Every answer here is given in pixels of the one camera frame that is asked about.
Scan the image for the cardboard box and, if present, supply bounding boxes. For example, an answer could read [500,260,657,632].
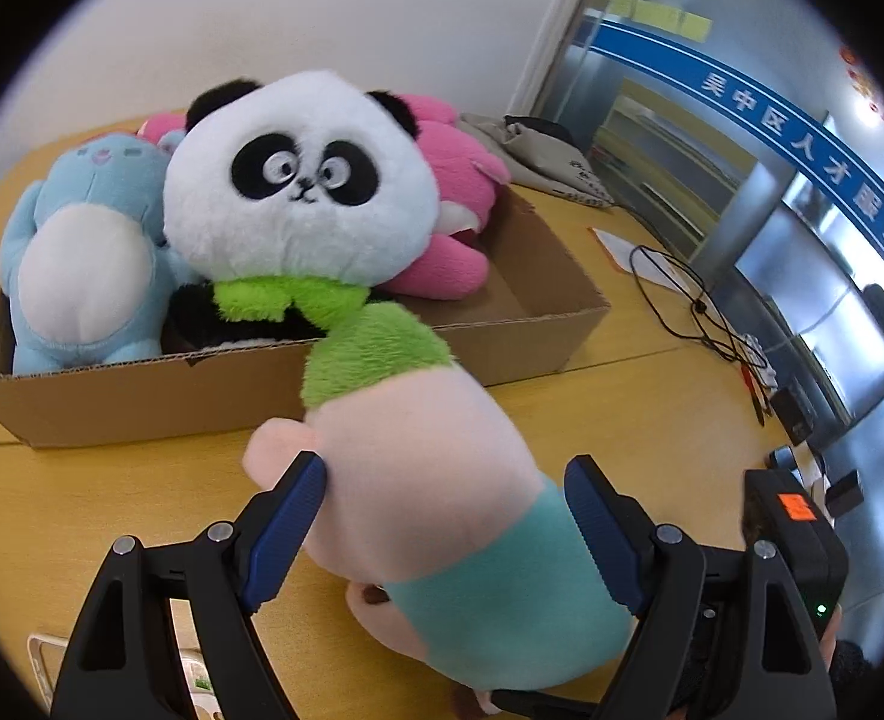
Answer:
[0,184,612,451]

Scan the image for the glass partition with blue stripe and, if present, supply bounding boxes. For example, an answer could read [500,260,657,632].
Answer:
[513,0,884,481]

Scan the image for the white paper sheet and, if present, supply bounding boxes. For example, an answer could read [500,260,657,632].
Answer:
[590,227,683,290]

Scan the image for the red window decal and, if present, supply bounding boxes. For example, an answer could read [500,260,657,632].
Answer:
[839,45,884,136]

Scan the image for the black electronic device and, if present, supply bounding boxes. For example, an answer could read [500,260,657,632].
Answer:
[775,382,818,443]

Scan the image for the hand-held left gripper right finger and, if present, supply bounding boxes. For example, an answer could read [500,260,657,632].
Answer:
[564,454,839,720]

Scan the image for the person's right forearm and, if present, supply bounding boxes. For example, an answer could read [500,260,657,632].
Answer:
[819,626,876,706]

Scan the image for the white flat object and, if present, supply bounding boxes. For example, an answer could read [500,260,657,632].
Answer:
[26,634,218,720]

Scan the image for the red and black test probe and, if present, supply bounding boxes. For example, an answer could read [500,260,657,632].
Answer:
[738,360,762,425]

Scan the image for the black cable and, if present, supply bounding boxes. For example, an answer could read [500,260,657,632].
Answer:
[628,244,769,368]

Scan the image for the pink and teal plush toy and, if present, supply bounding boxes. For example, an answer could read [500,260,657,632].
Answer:
[243,307,638,717]

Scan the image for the panda plush toy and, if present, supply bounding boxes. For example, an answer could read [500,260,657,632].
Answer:
[161,71,443,350]

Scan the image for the small pink plush toy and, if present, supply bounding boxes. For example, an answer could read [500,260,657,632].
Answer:
[138,112,188,147]

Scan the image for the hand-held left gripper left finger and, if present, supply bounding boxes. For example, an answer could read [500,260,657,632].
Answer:
[50,451,328,720]

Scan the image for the grey cloth bag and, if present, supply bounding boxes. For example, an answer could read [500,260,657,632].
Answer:
[461,112,615,209]

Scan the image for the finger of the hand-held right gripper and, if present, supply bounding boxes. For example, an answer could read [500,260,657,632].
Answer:
[487,688,615,717]

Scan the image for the blue plush toy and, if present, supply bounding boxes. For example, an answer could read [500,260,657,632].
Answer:
[0,131,196,374]

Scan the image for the small black box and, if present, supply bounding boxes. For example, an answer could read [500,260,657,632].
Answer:
[824,469,863,515]

